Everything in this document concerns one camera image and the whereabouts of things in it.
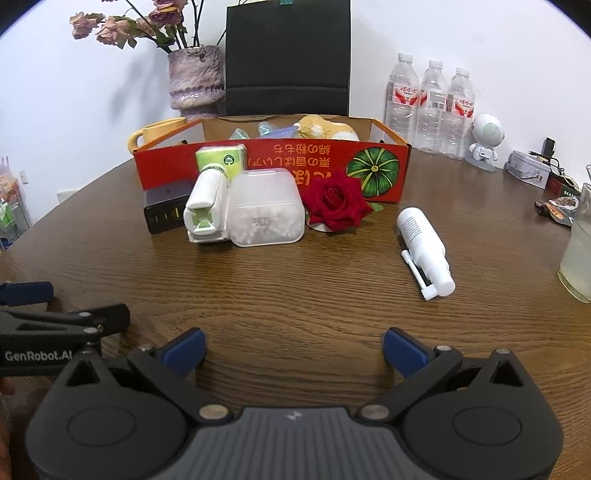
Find orange and white plush toy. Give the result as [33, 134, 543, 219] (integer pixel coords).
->
[293, 114, 360, 141]

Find glass of pale drink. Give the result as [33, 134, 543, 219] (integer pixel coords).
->
[557, 182, 591, 303]

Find dried pink flowers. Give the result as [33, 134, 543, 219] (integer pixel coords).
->
[69, 0, 206, 54]

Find iridescent organza bag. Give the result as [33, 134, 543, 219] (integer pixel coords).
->
[228, 121, 278, 140]

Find purple textured vase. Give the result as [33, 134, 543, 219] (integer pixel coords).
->
[167, 45, 227, 121]

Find printed tin box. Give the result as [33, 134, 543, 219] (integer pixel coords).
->
[505, 150, 552, 188]

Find dark red small box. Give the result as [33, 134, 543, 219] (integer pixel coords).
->
[547, 173, 583, 197]

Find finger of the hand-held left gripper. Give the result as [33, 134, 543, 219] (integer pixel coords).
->
[0, 303, 131, 344]
[0, 281, 55, 309]

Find green tissue packet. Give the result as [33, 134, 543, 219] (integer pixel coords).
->
[195, 144, 247, 178]

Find black plug adapter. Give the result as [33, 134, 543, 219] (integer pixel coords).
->
[531, 137, 561, 162]

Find red cardboard box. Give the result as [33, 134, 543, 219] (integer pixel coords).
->
[133, 114, 411, 206]

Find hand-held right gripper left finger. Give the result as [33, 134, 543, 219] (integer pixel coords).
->
[60, 327, 232, 423]

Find black paper bag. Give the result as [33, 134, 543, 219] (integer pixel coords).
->
[218, 0, 352, 117]

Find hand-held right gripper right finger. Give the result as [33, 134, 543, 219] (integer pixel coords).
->
[353, 327, 527, 423]

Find wire rack with packets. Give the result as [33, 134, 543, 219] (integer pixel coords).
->
[0, 157, 32, 252]

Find white spray bottle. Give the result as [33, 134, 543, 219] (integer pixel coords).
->
[397, 207, 457, 303]

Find yellow mug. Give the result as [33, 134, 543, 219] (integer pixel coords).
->
[127, 117, 188, 152]

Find clear water bottle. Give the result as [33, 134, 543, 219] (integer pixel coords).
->
[441, 67, 476, 160]
[416, 60, 450, 153]
[385, 53, 421, 141]

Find person's left hand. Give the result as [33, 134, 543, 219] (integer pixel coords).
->
[0, 376, 17, 462]

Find white and green dispenser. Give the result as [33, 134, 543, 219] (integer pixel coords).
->
[183, 167, 234, 244]

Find red artificial rose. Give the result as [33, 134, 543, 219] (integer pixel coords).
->
[304, 170, 384, 234]

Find translucent plastic box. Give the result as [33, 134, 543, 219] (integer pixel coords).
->
[226, 168, 305, 247]

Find crumpled snack wrapper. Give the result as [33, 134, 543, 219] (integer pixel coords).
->
[536, 196, 581, 227]

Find black charging block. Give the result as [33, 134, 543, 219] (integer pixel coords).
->
[143, 180, 195, 234]

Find white robot figure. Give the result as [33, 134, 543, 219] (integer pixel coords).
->
[464, 114, 505, 172]

